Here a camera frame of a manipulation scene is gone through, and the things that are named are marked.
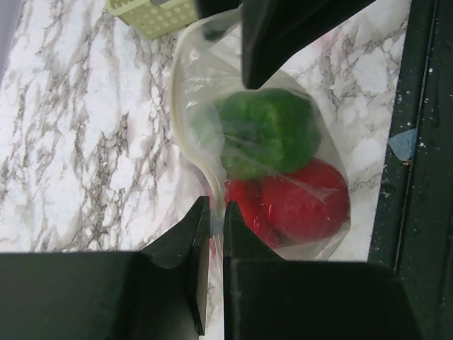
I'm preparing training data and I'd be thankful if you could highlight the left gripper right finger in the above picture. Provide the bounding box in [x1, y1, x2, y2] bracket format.
[223, 202, 421, 339]

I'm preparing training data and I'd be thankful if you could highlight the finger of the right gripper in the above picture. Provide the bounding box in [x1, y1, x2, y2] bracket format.
[241, 0, 372, 89]
[194, 0, 242, 18]

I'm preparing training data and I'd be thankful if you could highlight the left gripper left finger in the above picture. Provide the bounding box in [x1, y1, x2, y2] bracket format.
[1, 197, 210, 339]

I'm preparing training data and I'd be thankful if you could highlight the green bell pepper toy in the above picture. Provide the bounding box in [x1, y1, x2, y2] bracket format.
[192, 88, 321, 180]

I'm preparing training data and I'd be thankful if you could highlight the red pomegranate toy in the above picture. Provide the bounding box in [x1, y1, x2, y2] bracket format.
[260, 159, 350, 243]

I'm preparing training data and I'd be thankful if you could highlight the clear zip top bag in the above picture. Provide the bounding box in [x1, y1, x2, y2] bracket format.
[170, 9, 351, 261]

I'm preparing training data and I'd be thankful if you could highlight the red bell pepper toy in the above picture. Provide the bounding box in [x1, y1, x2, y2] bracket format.
[225, 179, 279, 248]

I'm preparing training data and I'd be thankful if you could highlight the beige plastic basket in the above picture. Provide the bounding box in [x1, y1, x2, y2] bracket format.
[106, 0, 199, 40]

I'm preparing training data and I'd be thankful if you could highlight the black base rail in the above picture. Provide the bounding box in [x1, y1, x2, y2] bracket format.
[368, 0, 452, 339]

